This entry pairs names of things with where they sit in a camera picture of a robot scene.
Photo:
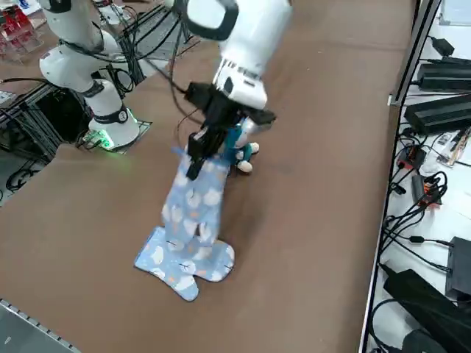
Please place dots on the aluminium camera frame post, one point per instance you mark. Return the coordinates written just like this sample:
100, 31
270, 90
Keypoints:
416, 55

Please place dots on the black rectangular box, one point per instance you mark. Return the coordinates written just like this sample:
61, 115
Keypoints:
460, 268

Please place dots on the blue leaf-print oven mitt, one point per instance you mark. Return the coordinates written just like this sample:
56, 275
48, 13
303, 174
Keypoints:
195, 198
162, 261

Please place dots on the black aluminium frame rack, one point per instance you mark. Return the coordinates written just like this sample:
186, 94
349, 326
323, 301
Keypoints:
22, 121

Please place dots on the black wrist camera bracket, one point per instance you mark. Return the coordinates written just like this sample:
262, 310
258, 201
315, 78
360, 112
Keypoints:
263, 115

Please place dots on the red box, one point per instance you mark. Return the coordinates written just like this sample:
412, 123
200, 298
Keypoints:
16, 25

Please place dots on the small black power adapter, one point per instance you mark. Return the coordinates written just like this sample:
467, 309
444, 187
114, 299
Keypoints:
443, 46

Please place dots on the black wrist-mounted box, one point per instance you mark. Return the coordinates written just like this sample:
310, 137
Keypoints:
198, 93

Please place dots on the small circuit boards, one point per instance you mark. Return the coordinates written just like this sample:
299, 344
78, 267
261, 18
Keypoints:
456, 147

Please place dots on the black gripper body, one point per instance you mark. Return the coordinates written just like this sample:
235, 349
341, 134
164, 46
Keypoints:
221, 114

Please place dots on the red and black device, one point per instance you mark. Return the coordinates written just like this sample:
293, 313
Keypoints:
414, 156

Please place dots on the clear acrylic stand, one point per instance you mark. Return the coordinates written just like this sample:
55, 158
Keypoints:
22, 48

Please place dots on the small blue plush doll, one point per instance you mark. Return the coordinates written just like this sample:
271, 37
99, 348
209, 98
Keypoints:
243, 154

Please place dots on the big black power adapter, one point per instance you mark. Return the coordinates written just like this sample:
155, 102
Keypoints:
423, 305

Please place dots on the large black power brick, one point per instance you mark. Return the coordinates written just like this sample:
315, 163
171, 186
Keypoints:
438, 114
445, 77

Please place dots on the orange and black device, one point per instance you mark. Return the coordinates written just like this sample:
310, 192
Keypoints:
427, 191

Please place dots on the black frame struts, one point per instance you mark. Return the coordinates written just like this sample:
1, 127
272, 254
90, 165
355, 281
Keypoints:
140, 73

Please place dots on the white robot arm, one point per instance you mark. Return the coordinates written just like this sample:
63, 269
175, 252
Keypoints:
254, 36

